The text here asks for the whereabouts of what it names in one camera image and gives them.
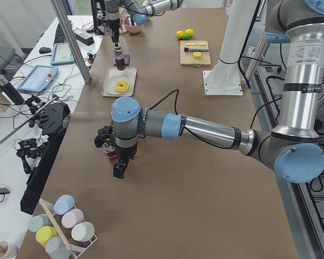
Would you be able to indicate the pink bowl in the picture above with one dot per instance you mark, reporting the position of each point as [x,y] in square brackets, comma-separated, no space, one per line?
[132,28]

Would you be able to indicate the pink plastic cup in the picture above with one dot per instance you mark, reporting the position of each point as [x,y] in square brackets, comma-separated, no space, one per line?
[72,218]

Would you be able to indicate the black keyboard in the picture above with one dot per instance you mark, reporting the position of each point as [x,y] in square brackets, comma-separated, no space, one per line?
[60,36]

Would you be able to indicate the yellow lemon lower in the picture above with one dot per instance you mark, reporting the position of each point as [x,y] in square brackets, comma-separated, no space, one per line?
[179,34]

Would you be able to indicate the wooden cup stand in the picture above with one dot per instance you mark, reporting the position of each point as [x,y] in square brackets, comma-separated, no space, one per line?
[122,15]

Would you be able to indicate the black water bottle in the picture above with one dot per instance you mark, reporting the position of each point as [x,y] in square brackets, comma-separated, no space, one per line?
[10,91]

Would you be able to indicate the aluminium frame post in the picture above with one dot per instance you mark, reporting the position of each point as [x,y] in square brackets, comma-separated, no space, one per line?
[71,39]

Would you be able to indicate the yellow plastic cup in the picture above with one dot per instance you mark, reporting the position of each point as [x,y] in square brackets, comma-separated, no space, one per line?
[44,234]

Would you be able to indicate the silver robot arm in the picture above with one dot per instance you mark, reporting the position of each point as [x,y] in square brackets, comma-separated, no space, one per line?
[291,148]
[139,13]

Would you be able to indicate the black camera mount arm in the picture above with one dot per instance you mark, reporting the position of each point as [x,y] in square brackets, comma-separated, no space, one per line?
[38,159]

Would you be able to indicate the steel muddler black tip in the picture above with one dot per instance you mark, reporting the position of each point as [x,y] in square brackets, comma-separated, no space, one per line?
[193,49]

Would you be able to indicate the yellow lemon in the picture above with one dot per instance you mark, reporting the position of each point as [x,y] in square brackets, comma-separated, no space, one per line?
[190,32]
[179,34]

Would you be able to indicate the yellow lemon upper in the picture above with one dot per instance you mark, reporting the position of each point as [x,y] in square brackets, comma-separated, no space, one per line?
[190,32]

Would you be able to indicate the grey plastic cup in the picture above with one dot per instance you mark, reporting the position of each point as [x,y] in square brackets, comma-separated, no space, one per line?
[56,249]

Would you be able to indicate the white plastic cup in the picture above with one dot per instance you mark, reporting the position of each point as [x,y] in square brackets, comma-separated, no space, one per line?
[83,231]

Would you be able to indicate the black computer mouse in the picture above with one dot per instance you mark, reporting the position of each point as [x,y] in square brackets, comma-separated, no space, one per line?
[44,50]

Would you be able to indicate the white cup rack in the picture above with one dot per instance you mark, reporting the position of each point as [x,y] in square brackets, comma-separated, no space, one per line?
[76,248]

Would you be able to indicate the white round plate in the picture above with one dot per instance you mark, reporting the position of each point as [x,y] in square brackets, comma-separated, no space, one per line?
[108,88]

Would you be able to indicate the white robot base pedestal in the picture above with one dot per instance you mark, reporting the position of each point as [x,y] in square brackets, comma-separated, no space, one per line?
[224,78]

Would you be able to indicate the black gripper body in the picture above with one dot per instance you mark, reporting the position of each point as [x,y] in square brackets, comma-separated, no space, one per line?
[124,154]
[114,30]

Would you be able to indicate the cream serving tray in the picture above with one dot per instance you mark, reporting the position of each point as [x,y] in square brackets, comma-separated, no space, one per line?
[129,72]

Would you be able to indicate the green plastic cup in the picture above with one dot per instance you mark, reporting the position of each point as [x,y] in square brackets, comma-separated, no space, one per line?
[36,222]

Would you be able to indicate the grey folded cloth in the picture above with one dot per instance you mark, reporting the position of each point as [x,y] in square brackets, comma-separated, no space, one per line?
[126,60]

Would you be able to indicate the wooden cutting board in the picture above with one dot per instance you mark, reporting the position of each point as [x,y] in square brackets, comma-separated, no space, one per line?
[186,58]

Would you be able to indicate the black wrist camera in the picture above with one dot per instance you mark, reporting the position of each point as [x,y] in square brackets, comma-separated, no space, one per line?
[104,136]

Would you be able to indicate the glazed ring donut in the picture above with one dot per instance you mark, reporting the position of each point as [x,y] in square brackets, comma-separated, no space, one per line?
[121,86]

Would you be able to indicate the blue plastic cup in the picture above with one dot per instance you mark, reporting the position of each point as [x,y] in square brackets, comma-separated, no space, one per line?
[64,204]

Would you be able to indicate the tea bottle top rack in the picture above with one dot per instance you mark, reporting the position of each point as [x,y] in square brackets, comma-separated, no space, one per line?
[119,58]

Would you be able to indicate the half lemon slice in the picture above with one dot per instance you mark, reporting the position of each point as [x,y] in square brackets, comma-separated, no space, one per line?
[196,55]

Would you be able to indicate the robot teach pendant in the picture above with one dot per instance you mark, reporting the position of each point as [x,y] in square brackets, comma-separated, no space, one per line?
[61,54]

